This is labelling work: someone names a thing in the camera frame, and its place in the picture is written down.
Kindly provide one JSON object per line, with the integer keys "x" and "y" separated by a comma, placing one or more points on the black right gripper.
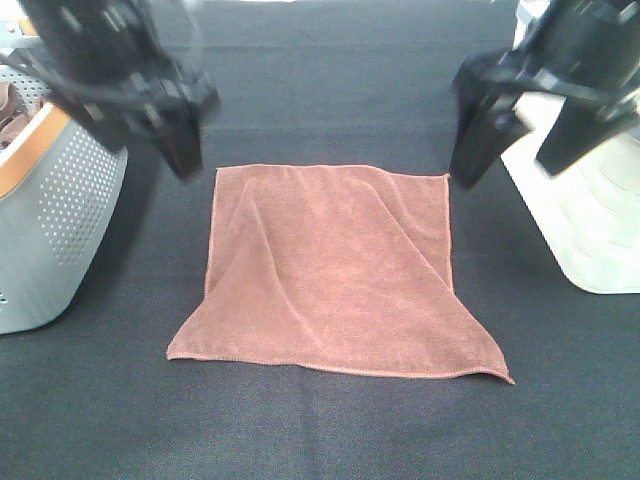
{"x": 586, "y": 52}

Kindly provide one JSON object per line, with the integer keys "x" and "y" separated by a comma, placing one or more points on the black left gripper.
{"x": 106, "y": 67}

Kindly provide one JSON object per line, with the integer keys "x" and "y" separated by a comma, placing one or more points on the white plastic storage bin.
{"x": 589, "y": 213}

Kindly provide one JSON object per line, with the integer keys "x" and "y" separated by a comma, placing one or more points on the brown towels in basket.
{"x": 15, "y": 118}

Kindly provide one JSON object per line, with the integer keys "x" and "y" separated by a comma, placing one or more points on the grey perforated laundry basket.
{"x": 59, "y": 189}

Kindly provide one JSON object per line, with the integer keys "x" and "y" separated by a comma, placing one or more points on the black table cloth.
{"x": 93, "y": 396}

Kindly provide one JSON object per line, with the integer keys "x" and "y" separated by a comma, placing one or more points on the brown microfibre towel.
{"x": 345, "y": 269}

